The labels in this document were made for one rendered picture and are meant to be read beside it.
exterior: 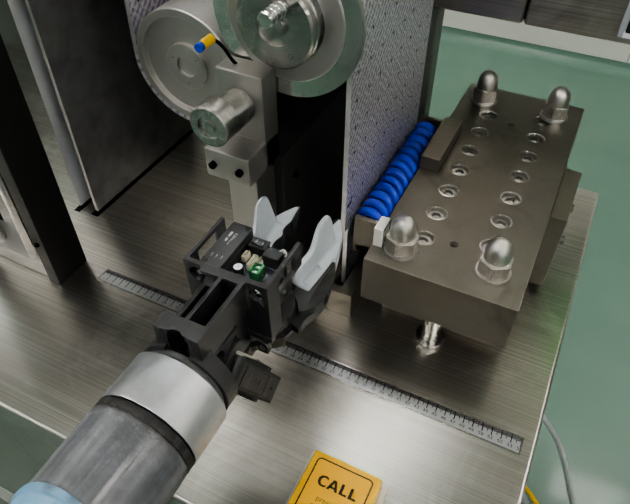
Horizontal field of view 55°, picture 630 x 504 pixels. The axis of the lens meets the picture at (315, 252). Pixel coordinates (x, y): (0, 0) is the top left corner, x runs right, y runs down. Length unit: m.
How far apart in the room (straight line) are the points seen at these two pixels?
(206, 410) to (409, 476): 0.29
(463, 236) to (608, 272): 1.60
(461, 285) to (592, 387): 1.33
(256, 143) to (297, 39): 0.12
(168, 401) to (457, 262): 0.35
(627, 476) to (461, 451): 1.17
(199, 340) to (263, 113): 0.26
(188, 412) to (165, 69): 0.40
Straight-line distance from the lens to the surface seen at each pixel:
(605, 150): 2.82
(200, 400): 0.40
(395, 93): 0.70
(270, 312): 0.44
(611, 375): 1.96
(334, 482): 0.60
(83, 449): 0.39
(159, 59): 0.68
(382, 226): 0.63
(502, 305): 0.61
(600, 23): 0.84
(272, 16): 0.51
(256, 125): 0.59
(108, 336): 0.76
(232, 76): 0.58
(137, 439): 0.39
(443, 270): 0.62
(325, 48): 0.55
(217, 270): 0.44
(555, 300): 0.81
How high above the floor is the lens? 1.47
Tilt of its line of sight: 45 degrees down
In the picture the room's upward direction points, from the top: straight up
